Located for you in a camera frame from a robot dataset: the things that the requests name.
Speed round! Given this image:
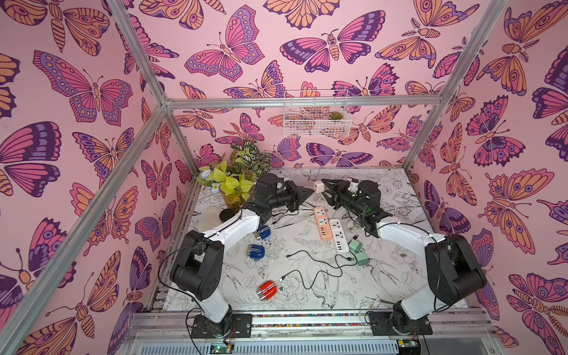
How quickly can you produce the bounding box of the green charger adapter lower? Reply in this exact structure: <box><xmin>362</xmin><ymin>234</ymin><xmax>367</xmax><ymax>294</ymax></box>
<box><xmin>354</xmin><ymin>251</ymin><xmax>369</xmax><ymax>266</ymax></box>

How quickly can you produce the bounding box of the white power strip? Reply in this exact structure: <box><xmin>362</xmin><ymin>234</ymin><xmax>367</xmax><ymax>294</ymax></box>
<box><xmin>330</xmin><ymin>219</ymin><xmax>350</xmax><ymax>254</ymax></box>

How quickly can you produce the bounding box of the orange power strip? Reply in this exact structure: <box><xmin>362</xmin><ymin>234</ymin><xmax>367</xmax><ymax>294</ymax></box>
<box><xmin>314</xmin><ymin>206</ymin><xmax>334</xmax><ymax>241</ymax></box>

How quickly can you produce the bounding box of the aluminium cage frame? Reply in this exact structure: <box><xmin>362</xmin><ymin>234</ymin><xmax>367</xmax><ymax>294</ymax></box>
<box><xmin>0</xmin><ymin>0</ymin><xmax>511</xmax><ymax>355</ymax></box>

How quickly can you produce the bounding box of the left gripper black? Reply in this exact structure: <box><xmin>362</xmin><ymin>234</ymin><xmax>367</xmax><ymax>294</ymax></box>
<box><xmin>267</xmin><ymin>183</ymin><xmax>312</xmax><ymax>214</ymax></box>

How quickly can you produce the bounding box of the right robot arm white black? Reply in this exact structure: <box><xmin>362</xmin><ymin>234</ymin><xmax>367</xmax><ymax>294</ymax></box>
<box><xmin>321</xmin><ymin>179</ymin><xmax>488</xmax><ymax>335</ymax></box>

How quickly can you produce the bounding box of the small green succulent plant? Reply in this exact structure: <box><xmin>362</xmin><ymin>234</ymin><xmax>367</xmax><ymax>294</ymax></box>
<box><xmin>328</xmin><ymin>111</ymin><xmax>344</xmax><ymax>121</ymax></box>

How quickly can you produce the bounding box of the white wire wall basket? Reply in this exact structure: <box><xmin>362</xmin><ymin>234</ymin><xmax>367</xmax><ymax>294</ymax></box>
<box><xmin>282</xmin><ymin>96</ymin><xmax>352</xmax><ymax>139</ymax></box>

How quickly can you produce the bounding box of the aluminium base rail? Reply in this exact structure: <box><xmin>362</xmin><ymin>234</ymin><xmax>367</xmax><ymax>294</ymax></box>
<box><xmin>119</xmin><ymin>309</ymin><xmax>506</xmax><ymax>354</ymax></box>

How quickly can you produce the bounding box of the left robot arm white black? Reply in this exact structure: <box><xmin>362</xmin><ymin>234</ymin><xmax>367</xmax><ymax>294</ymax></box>
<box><xmin>169</xmin><ymin>173</ymin><xmax>314</xmax><ymax>335</ymax></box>

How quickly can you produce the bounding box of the amber glass vase with plants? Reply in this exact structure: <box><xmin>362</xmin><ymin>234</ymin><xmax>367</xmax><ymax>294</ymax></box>
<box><xmin>196</xmin><ymin>141</ymin><xmax>271</xmax><ymax>212</ymax></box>

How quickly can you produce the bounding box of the black usb cable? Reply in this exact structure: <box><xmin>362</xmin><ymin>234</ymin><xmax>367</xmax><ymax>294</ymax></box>
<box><xmin>277</xmin><ymin>259</ymin><xmax>347</xmax><ymax>291</ymax></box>
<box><xmin>285</xmin><ymin>249</ymin><xmax>358</xmax><ymax>272</ymax></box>

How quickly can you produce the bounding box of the black round lid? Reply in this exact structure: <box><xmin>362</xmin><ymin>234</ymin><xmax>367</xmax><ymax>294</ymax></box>
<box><xmin>219</xmin><ymin>208</ymin><xmax>236</xmax><ymax>223</ymax></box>

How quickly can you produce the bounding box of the pink USB charger adapter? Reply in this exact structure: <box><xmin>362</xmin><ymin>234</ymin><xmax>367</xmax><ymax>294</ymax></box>
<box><xmin>313</xmin><ymin>180</ymin><xmax>325</xmax><ymax>194</ymax></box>

